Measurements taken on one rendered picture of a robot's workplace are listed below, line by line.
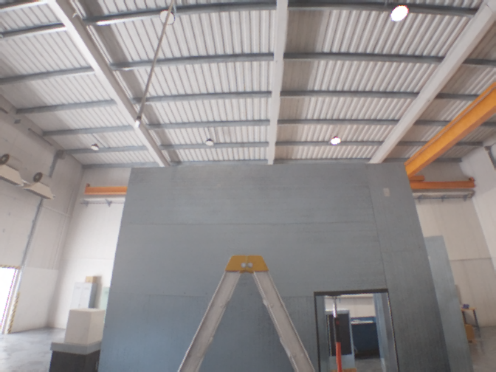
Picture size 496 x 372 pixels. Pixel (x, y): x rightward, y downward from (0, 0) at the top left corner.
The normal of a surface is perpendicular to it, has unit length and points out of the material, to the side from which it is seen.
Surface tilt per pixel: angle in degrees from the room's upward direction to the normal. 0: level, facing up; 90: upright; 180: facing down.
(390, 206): 90
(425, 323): 90
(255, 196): 90
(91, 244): 90
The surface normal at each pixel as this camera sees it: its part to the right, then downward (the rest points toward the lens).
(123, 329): -0.04, -0.39
